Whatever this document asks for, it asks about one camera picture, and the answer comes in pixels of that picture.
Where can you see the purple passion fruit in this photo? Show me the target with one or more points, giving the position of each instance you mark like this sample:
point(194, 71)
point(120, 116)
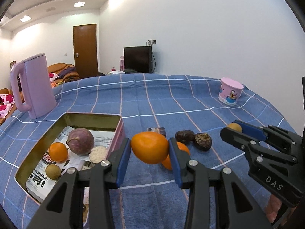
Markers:
point(81, 142)

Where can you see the orange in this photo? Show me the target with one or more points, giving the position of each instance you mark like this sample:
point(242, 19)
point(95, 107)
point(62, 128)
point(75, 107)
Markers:
point(166, 163)
point(58, 152)
point(149, 148)

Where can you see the person's right hand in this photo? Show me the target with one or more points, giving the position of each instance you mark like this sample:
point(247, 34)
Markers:
point(271, 210)

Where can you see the brown leather corner sofa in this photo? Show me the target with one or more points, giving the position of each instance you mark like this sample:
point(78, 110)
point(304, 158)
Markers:
point(59, 67)

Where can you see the square ceiling light panel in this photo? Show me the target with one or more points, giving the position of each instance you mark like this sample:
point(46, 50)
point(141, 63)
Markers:
point(25, 18)
point(78, 4)

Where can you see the purple electric kettle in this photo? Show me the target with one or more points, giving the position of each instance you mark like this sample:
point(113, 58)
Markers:
point(38, 88)

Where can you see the pink gift bag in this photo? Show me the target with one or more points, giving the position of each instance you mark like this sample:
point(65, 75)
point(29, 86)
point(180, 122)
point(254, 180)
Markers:
point(122, 63)

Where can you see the wall socket with plugs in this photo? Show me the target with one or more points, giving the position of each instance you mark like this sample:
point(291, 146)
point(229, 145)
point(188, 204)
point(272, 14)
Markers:
point(151, 42)

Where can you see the greenish longan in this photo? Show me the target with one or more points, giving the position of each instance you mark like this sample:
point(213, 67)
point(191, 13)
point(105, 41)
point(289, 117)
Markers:
point(53, 171)

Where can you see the yellow longan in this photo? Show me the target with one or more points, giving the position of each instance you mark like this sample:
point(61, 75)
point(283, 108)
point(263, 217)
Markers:
point(234, 127)

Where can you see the pink floral pillow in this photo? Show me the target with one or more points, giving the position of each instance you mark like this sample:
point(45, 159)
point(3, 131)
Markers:
point(53, 75)
point(4, 111)
point(6, 99)

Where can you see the purple cloth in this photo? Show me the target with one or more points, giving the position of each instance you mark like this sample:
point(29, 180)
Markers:
point(68, 72)

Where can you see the pink cartoon cup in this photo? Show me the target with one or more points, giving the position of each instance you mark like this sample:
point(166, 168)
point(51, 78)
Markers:
point(230, 93)

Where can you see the ceiling air vent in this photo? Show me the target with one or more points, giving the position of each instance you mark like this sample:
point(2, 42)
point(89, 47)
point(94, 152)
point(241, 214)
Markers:
point(50, 9)

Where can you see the printed paper leaflet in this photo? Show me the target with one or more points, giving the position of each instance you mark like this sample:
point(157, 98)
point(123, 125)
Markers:
point(35, 181)

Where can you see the pink tin box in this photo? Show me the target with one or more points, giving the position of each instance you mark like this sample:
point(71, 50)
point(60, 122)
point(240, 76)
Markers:
point(93, 121)

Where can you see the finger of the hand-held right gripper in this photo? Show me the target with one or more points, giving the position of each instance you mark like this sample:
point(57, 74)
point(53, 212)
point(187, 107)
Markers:
point(236, 139)
point(252, 129)

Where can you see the brown wooden door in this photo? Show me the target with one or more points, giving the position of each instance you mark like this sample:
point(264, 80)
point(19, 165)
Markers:
point(85, 52)

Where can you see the black television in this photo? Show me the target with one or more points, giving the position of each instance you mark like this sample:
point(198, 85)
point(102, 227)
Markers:
point(138, 59)

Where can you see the blue checked tablecloth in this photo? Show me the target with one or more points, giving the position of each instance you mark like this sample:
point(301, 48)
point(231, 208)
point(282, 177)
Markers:
point(166, 100)

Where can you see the white flat box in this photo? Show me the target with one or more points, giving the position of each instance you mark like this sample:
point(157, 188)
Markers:
point(116, 72)

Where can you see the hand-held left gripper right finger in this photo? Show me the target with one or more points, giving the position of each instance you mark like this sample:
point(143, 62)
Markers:
point(175, 162)

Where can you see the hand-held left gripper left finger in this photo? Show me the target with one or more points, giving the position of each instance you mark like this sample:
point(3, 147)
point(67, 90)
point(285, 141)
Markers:
point(122, 162)

